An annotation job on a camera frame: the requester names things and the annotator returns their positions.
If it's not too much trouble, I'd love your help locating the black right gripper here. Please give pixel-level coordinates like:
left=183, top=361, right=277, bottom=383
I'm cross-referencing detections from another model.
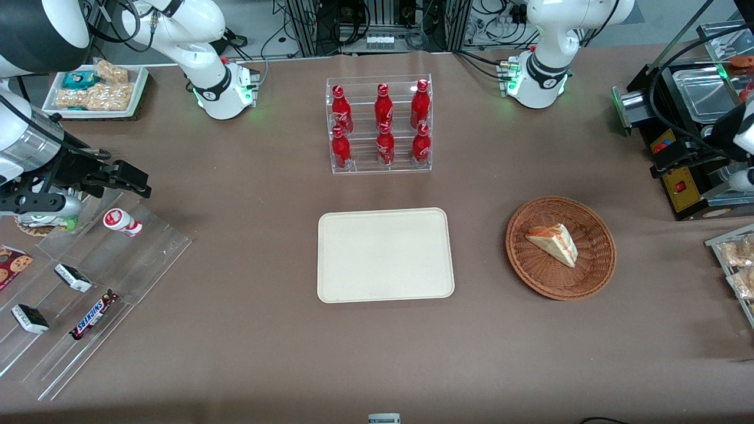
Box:
left=0, top=146, right=152, bottom=216

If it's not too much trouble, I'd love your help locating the triangular sandwich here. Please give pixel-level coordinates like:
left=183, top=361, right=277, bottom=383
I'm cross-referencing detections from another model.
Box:
left=525, top=223, right=579, bottom=269

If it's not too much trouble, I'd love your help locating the shiny metal tray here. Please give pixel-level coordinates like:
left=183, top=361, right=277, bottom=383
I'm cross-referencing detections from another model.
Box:
left=672, top=66, right=750, bottom=124

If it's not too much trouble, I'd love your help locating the grey tray of bread packs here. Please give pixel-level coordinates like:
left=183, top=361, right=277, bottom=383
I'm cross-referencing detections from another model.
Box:
left=705, top=224, right=754, bottom=329

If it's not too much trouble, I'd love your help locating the white snack tray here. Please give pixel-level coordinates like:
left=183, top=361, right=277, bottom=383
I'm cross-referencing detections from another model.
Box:
left=42, top=64, right=149, bottom=118

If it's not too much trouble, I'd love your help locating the large brown wicker basket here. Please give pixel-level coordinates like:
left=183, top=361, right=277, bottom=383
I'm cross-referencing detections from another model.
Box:
left=505, top=196, right=617, bottom=302

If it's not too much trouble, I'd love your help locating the beige plastic tray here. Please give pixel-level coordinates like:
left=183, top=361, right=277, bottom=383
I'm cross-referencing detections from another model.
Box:
left=317, top=207, right=455, bottom=304

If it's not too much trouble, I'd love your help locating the red white yogurt cup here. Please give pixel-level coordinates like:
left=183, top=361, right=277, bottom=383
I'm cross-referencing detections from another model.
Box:
left=103, top=208, right=143, bottom=237

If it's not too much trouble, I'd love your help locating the black machine with yellow label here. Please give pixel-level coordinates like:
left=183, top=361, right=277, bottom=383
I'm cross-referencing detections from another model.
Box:
left=613, top=59, right=754, bottom=222

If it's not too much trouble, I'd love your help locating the black white snack box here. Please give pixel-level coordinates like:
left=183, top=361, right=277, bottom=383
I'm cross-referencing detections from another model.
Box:
left=54, top=263, right=93, bottom=293
left=11, top=304, right=50, bottom=335

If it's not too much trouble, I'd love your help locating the clear acrylic stepped stand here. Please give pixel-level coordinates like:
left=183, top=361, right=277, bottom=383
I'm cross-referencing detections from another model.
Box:
left=0, top=188, right=193, bottom=402

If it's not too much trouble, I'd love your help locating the clear bag of fried snacks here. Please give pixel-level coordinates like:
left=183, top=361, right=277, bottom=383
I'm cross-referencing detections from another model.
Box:
left=55, top=88, right=89, bottom=110
left=85, top=82, right=135, bottom=112
left=94, top=59, right=129, bottom=84

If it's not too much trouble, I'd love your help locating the clear plastic container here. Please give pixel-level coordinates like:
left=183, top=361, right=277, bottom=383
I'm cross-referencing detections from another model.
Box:
left=697, top=21, right=754, bottom=67

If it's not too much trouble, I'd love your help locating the cookie print packet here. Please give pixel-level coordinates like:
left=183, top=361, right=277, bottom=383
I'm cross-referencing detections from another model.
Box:
left=0, top=246, right=34, bottom=292

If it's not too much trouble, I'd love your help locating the teal snack packet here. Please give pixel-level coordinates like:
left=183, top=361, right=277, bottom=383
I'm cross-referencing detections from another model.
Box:
left=62, top=71, right=98, bottom=91

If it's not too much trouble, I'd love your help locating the wrapped bread pack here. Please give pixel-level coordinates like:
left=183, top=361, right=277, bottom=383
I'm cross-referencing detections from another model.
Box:
left=719, top=236, right=754, bottom=269
left=727, top=268, right=754, bottom=299

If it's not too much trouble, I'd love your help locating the brown Snickers bar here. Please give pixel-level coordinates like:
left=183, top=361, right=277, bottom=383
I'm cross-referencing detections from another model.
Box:
left=69, top=290, right=120, bottom=341

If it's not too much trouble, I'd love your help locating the red cola bottle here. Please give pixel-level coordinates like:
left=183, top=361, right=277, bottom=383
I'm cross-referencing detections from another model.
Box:
left=411, top=79, right=431, bottom=129
left=375, top=83, right=394, bottom=127
left=332, top=85, right=354, bottom=135
left=331, top=126, right=353, bottom=170
left=411, top=123, right=431, bottom=165
left=376, top=122, right=396, bottom=166

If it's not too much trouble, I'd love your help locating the clear acrylic bottle rack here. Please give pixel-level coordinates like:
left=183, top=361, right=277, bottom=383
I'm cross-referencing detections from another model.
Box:
left=325, top=74, right=434, bottom=174

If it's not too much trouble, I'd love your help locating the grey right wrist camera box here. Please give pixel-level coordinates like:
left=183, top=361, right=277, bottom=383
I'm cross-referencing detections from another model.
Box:
left=16, top=194, right=84, bottom=231

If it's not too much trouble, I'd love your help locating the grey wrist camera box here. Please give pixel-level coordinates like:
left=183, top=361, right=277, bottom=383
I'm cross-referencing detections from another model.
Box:
left=16, top=194, right=84, bottom=231
left=726, top=167, right=754, bottom=193

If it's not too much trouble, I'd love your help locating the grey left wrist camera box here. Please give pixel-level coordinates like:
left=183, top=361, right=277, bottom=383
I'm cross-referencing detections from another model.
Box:
left=726, top=167, right=754, bottom=193

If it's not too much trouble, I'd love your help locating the aluminium equipment frame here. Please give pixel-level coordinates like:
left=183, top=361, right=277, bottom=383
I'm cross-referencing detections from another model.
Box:
left=286, top=0, right=472, bottom=57

